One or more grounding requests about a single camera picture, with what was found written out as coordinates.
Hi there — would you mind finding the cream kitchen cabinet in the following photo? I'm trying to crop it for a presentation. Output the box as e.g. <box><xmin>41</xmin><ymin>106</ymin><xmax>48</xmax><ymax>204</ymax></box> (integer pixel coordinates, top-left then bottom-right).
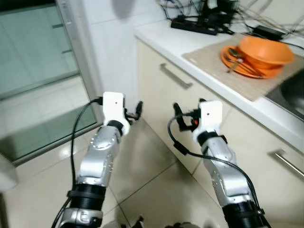
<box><xmin>137</xmin><ymin>39</ymin><xmax>304</xmax><ymax>209</ymax></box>

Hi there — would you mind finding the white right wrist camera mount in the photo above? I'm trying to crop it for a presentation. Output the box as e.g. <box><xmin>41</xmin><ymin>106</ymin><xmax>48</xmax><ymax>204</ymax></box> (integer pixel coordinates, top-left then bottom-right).
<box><xmin>199</xmin><ymin>100</ymin><xmax>224</xmax><ymax>143</ymax></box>

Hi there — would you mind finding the orange plastic plate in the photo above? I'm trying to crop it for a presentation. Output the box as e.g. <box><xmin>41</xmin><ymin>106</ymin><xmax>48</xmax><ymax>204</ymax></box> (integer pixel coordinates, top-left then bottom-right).
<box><xmin>220</xmin><ymin>45</ymin><xmax>285</xmax><ymax>79</ymax></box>

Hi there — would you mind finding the dark robot right foot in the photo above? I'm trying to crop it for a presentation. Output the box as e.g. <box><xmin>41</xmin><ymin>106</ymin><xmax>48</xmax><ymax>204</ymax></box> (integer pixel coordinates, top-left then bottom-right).
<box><xmin>171</xmin><ymin>221</ymin><xmax>200</xmax><ymax>228</ymax></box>

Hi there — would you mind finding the black battery charger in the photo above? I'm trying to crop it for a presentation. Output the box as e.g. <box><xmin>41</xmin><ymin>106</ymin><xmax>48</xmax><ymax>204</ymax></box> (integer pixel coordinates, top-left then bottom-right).
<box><xmin>199</xmin><ymin>0</ymin><xmax>238</xmax><ymax>27</ymax></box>

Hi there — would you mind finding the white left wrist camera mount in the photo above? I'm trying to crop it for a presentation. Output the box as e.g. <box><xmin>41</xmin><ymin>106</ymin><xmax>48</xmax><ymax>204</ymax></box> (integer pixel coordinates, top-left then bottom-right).
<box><xmin>103</xmin><ymin>92</ymin><xmax>131</xmax><ymax>136</ymax></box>

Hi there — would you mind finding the stainless steel sink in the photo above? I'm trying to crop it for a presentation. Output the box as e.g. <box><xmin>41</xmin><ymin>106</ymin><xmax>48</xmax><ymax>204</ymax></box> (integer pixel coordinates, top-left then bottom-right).
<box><xmin>265</xmin><ymin>69</ymin><xmax>304</xmax><ymax>119</ymax></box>

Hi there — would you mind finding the beige woven placemat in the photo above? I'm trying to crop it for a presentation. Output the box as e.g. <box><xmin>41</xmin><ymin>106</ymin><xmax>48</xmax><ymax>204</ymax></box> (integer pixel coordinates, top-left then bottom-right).
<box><xmin>182</xmin><ymin>32</ymin><xmax>304</xmax><ymax>102</ymax></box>

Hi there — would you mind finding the black power adapter brick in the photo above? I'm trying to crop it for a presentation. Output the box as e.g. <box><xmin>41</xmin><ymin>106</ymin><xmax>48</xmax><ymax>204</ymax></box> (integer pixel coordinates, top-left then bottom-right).
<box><xmin>252</xmin><ymin>25</ymin><xmax>285</xmax><ymax>41</ymax></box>

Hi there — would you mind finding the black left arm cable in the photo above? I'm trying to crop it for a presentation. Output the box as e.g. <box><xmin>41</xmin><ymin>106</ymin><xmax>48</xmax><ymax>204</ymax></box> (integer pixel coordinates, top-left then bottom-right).
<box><xmin>51</xmin><ymin>97</ymin><xmax>104</xmax><ymax>228</ymax></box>

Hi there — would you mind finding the glass sliding door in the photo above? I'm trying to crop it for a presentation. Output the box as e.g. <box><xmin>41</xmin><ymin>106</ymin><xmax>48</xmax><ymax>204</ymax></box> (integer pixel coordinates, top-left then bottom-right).
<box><xmin>0</xmin><ymin>0</ymin><xmax>103</xmax><ymax>164</ymax></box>

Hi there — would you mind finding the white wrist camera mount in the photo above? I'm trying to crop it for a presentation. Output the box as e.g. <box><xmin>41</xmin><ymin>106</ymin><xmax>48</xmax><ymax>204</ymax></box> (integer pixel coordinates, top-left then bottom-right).
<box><xmin>103</xmin><ymin>92</ymin><xmax>131</xmax><ymax>136</ymax></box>
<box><xmin>199</xmin><ymin>100</ymin><xmax>224</xmax><ymax>143</ymax></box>

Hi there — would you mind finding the black power strip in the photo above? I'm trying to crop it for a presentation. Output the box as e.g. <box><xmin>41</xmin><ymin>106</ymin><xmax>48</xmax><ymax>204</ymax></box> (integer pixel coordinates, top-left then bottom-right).
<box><xmin>170</xmin><ymin>14</ymin><xmax>233</xmax><ymax>36</ymax></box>

